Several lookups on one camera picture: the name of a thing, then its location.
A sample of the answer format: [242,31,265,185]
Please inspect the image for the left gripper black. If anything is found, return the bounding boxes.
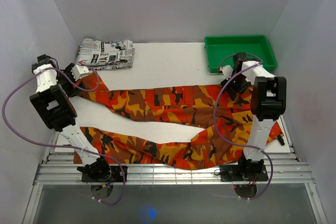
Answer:
[56,63,85,98]

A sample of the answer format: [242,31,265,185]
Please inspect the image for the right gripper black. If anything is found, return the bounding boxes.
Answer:
[220,73,250,101]

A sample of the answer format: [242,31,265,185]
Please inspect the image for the orange camouflage trousers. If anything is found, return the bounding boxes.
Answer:
[72,71,286,169]

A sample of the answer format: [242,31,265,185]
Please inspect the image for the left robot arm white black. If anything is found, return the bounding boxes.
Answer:
[29,55,112,182]

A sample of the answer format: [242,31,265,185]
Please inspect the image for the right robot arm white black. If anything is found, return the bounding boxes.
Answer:
[219,52,287,181]

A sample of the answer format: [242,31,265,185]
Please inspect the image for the folded newspaper print trousers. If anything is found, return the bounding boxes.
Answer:
[76,38,135,70]

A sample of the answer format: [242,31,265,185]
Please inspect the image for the green plastic tray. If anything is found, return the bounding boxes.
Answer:
[204,34,278,74]

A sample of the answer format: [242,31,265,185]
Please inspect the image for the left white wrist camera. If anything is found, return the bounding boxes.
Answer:
[71,65,90,80]

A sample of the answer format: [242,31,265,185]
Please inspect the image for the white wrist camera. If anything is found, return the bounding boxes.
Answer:
[71,65,90,80]
[219,65,233,80]

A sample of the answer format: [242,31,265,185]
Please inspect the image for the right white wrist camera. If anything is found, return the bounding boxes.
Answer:
[219,65,233,80]

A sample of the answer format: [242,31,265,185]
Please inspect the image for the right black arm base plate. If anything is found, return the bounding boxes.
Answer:
[219,164,269,182]

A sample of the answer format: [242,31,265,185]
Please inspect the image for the aluminium rail frame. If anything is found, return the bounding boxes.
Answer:
[34,107,314,185]

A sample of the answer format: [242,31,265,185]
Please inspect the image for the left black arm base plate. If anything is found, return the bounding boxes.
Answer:
[80,165,128,183]

